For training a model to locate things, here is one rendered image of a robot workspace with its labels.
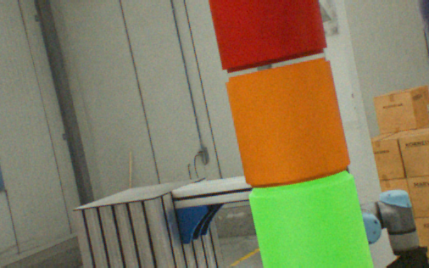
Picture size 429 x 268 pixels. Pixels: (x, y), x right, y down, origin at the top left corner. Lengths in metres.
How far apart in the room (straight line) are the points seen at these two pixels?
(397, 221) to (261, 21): 2.13
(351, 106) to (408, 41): 6.73
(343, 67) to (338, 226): 4.78
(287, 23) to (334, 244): 0.10
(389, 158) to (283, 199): 8.84
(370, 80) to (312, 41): 11.67
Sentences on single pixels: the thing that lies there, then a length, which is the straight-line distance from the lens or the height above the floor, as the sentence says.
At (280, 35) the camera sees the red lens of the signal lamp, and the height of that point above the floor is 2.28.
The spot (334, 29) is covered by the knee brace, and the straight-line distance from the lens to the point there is 5.17.
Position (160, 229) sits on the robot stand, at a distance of 2.15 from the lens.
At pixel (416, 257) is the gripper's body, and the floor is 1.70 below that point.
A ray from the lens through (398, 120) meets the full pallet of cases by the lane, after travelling 9.79.
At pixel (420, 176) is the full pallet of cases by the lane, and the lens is 9.19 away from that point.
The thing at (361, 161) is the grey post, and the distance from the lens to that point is 5.23.
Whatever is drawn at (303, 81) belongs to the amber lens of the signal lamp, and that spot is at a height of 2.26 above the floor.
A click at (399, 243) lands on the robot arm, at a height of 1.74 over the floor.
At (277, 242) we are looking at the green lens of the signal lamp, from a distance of 0.42.
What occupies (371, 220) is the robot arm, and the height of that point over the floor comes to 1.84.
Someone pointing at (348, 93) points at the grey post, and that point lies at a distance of 5.19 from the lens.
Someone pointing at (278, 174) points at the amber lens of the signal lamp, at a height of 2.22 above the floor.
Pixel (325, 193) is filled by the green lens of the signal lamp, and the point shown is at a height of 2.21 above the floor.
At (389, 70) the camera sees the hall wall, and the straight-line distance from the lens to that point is 11.99.
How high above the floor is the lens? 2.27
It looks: 3 degrees down
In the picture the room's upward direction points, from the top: 12 degrees counter-clockwise
